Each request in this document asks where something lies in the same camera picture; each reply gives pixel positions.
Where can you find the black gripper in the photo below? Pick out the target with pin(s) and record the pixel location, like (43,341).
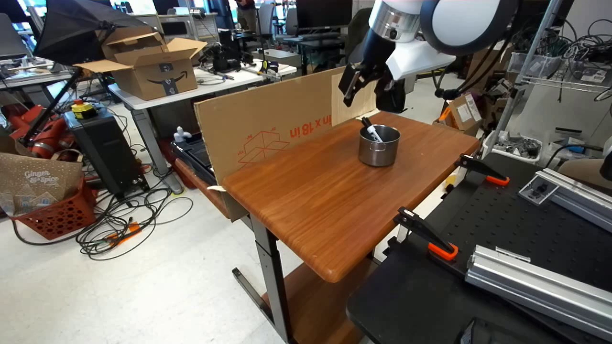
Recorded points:
(376,59)

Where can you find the black and white marker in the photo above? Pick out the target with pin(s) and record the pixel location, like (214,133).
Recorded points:
(372,131)

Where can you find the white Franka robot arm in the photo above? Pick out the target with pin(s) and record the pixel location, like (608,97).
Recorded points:
(470,22)

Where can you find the small steel pot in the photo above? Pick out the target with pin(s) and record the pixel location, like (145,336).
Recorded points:
(380,154)

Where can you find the black computer monitor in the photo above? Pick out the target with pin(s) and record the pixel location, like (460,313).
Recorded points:
(325,13)

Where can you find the brown cardboard panel red print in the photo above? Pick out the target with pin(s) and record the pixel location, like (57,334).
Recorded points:
(269,127)

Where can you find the small labelled cardboard box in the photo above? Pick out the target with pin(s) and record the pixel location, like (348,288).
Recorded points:
(462,116)

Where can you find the black orange bar clamp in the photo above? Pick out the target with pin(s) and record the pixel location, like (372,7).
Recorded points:
(485,171)
(428,236)

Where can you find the white work table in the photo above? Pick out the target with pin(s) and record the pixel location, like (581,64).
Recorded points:
(193,87)

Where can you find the white paper strip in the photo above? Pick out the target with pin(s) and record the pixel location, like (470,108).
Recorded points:
(217,189)

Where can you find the low wooden side table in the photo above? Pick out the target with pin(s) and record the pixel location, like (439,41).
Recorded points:
(204,173)

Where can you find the white spray bottle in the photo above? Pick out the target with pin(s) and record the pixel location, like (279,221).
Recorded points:
(183,135)

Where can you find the black perforated breadboard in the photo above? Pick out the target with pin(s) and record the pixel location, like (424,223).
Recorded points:
(504,217)

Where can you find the open smile logo cardboard box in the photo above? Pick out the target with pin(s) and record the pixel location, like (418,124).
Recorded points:
(154,74)

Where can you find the grey metal table leg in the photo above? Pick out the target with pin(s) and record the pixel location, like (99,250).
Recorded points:
(271,275)

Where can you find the black box with emergency stop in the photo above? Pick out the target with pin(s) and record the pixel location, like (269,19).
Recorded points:
(107,154)

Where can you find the black photo softbox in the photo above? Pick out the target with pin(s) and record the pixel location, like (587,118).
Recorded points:
(78,26)

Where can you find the red plastic basket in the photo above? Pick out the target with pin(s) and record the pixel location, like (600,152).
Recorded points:
(61,217)

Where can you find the brown paper bag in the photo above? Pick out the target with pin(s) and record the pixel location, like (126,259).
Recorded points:
(40,183)

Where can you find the aluminium rail with bracket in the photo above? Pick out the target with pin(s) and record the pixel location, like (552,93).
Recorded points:
(577,198)

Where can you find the aluminium extrusion rail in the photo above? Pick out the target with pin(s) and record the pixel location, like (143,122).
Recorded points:
(543,290)

